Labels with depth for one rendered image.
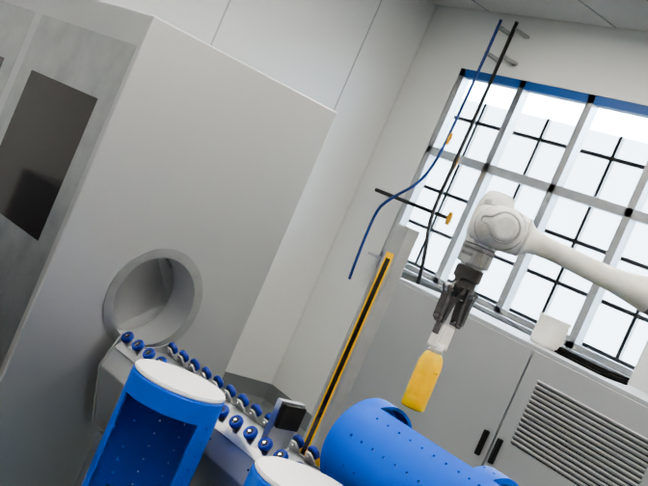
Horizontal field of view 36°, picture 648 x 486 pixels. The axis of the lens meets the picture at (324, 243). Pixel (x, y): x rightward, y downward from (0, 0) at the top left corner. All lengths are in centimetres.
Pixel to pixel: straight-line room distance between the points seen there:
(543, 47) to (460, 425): 315
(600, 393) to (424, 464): 188
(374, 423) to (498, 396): 202
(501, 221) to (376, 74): 534
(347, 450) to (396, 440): 14
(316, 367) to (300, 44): 241
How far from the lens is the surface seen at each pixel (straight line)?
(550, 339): 477
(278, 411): 297
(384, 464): 256
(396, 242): 327
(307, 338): 776
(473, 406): 470
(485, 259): 265
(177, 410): 279
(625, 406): 423
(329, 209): 772
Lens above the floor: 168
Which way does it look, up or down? 2 degrees down
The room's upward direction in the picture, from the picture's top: 24 degrees clockwise
